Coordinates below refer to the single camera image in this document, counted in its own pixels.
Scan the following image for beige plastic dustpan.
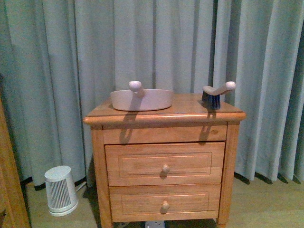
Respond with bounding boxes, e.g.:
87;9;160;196
110;81;173;111

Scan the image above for beige hand brush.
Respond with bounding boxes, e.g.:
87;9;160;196
202;81;236;110

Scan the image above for wooden nightstand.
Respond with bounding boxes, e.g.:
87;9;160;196
84;94;246;228

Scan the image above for upper wooden drawer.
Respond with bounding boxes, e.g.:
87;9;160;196
105;142;225;187

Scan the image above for wooden drawer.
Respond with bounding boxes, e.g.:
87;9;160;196
110;184;220;222
105;142;225;187

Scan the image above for lower wooden drawer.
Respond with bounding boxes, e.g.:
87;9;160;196
110;184;220;222

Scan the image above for grey-green curtain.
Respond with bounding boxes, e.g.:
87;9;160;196
0;0;304;187

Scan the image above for wooden bed frame edge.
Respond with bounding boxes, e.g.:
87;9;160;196
0;73;31;228

